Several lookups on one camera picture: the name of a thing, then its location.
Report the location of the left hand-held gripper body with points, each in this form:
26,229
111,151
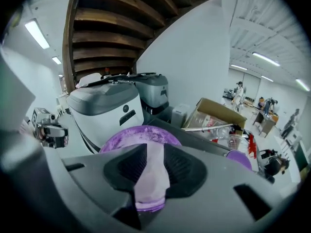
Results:
52,132

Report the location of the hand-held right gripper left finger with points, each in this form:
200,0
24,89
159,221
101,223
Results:
97,173

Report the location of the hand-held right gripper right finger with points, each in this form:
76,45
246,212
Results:
218,178

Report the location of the purple round lid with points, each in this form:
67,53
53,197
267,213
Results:
239,159

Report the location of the black front-load washing machine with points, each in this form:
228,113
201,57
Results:
194,139

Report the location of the red plastic item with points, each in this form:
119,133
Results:
252,144

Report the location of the silver metal tube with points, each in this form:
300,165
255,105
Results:
209,127

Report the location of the white grey top-load washing machine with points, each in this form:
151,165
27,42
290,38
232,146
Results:
102,110

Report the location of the open cardboard box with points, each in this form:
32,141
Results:
213,109

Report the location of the brown wooden table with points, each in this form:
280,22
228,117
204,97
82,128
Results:
264,124

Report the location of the long ceiling light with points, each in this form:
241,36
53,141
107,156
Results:
37,34
302,84
267,78
266,58
57,60

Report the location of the small white box appliance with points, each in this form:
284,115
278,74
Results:
179,115

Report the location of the brown wooden staircase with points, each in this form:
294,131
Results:
109,33

